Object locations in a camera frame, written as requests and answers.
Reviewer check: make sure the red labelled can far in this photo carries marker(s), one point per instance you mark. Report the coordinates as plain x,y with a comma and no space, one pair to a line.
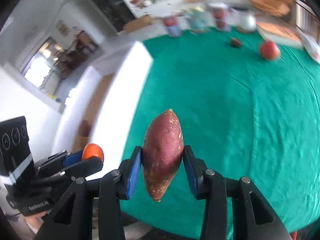
172,27

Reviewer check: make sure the white jar black lid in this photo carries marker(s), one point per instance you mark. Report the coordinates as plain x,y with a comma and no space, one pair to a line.
245,19

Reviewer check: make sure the red fuzzy sleeve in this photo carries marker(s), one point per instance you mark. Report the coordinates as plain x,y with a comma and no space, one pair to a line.
294,235

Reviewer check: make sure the white tv cabinet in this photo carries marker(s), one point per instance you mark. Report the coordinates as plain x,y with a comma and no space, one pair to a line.
169,7

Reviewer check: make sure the reddish sweet potato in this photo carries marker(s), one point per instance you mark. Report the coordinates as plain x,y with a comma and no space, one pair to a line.
162,153
84,129

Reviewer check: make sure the dark tall cabinet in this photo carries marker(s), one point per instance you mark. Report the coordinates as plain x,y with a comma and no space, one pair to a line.
116,11

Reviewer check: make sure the red apple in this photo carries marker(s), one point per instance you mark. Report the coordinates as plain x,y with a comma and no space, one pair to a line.
269,50

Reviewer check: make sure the orange covered book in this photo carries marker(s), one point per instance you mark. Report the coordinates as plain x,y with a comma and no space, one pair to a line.
280,35

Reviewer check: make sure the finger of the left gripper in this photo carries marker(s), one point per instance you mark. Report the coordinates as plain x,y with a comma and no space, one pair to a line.
82,169
57,162

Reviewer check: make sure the red labelled can near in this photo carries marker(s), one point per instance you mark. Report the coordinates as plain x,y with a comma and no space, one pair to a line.
219,12

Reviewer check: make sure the white snack bag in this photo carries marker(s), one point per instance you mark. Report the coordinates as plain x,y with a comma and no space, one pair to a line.
311,46

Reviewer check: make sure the white cardboard box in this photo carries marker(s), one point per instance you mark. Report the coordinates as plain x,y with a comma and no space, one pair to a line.
106,97

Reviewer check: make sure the green tablecloth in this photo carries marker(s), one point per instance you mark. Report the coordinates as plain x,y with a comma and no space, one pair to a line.
241,114

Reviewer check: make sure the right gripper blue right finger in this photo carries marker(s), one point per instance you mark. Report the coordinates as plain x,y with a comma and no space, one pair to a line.
194,169

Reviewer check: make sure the small orange mandarin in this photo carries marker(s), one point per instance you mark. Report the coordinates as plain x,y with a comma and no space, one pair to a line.
92,150

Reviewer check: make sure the red flower vase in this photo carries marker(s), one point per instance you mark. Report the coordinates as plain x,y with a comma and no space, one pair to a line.
137,4

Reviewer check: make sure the orange lounge chair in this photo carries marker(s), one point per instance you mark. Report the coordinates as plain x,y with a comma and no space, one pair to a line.
276,8

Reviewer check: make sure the red labelled can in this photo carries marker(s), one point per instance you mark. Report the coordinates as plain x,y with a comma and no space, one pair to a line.
219,12
172,27

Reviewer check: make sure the cardboard box on floor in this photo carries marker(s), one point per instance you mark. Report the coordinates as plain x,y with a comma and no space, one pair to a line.
138,23

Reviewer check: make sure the person's left hand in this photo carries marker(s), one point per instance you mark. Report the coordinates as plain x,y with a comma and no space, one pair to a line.
35,221

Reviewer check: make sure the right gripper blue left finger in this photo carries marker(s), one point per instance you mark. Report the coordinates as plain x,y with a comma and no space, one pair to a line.
130,169

